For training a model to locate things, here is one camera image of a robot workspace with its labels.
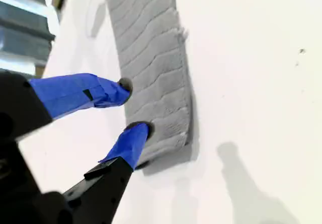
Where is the grey striped towel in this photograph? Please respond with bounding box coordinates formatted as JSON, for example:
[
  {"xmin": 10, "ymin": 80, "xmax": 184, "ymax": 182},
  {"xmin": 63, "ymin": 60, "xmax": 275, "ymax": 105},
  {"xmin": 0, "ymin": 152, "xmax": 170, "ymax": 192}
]
[{"xmin": 102, "ymin": 0, "xmax": 196, "ymax": 176}]

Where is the grey blue shelf unit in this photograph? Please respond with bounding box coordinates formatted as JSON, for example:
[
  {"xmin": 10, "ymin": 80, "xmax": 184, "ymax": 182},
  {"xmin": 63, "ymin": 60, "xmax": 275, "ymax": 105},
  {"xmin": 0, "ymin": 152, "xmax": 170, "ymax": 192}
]
[{"xmin": 0, "ymin": 0, "xmax": 56, "ymax": 75}]

